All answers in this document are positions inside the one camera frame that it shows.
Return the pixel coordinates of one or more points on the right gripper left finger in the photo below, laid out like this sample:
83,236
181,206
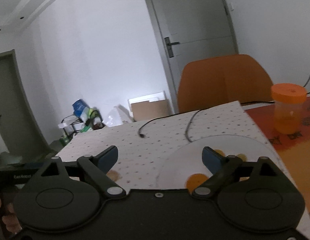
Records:
93,171

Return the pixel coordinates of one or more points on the orange patterned tablecloth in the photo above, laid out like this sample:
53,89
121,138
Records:
293,149

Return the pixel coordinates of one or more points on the large orange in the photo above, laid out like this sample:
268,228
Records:
220,152

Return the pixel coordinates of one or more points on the orange lidded plastic jar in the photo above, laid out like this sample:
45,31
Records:
289,99

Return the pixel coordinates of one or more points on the grey-green left door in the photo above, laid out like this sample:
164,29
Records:
18,128

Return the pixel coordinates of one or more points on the dark red peach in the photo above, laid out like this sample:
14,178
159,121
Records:
114,175

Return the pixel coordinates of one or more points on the blue white bag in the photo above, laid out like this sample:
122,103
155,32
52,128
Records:
81,110

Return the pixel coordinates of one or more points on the white round plate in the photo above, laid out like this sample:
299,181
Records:
187,161

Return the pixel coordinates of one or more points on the dotted white tablecloth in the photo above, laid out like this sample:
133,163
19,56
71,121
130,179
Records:
144,146

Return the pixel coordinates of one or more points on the grey door with handle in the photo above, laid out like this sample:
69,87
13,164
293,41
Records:
187,31

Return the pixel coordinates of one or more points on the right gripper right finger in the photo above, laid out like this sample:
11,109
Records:
226,172

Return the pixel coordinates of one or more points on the green kiwi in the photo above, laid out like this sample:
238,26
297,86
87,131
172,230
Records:
243,157

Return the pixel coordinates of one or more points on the brown cardboard sheet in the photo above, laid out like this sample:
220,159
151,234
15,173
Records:
146,110

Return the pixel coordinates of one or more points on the clear plastic bag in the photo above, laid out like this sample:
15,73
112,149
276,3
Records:
119,115

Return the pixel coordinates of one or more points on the orange chair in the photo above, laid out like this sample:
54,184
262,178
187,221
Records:
218,80

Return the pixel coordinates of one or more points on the black wire shelf rack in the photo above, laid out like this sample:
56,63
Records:
73,125

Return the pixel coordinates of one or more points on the person's left hand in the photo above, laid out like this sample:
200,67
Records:
10,220

